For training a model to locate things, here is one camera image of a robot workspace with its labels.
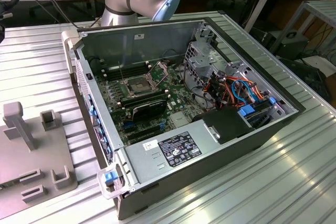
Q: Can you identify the black RAM slot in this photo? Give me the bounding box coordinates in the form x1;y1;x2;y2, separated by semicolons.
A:
101;60;150;74
104;65;152;81
120;90;169;103
121;94;171;108

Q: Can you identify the CPU socket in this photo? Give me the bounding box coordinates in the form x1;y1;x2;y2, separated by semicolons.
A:
122;77;153;97

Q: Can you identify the black expansion slot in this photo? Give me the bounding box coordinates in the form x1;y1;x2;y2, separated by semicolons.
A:
125;125;161;143

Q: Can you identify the green motherboard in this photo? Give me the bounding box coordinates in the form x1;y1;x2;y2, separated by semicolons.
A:
93;60;208;147

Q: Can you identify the black graphics card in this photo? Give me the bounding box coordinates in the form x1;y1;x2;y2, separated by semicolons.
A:
131;99;168;122

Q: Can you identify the silver chipset heatsink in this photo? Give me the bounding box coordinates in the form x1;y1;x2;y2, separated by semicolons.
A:
169;112;192;128

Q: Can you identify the metal socket cover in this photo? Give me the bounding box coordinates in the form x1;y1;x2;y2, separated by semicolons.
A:
147;61;171;88

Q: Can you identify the silver drive cage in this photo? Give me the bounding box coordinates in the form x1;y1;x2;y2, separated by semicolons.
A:
183;40;229;91

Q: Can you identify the black plastic shroud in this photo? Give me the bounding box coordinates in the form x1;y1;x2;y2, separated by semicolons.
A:
191;105;255;145

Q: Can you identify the silver power supply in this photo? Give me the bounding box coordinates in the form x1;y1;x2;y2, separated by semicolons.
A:
125;119;220;185

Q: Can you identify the hard disk in blue carrier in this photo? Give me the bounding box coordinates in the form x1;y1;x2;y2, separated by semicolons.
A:
237;100;276;130

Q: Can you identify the open black PC case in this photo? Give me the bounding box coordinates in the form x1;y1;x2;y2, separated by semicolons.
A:
61;16;307;221

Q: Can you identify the blue case latch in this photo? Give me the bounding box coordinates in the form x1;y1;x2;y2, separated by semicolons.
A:
104;172;117;184

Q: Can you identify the black bag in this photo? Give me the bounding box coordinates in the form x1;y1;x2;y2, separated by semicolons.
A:
279;57;332;101

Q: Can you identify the grey parts rack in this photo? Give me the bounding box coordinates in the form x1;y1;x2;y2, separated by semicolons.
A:
0;101;79;219

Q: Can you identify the white paper sheet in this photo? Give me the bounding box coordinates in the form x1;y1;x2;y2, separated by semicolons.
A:
303;55;336;72

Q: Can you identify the green RAM stick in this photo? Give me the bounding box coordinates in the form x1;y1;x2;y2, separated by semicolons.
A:
0;179;22;190

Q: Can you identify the metal slat shelf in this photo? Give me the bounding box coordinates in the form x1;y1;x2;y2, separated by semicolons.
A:
270;0;336;54

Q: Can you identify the orange wire bundle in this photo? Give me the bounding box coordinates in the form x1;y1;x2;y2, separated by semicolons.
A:
206;76;266;104

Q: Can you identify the blue wire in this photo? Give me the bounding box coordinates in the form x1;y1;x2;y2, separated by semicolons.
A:
232;77;257;103

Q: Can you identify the black case with handle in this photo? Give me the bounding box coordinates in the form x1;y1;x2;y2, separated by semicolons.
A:
262;30;310;61

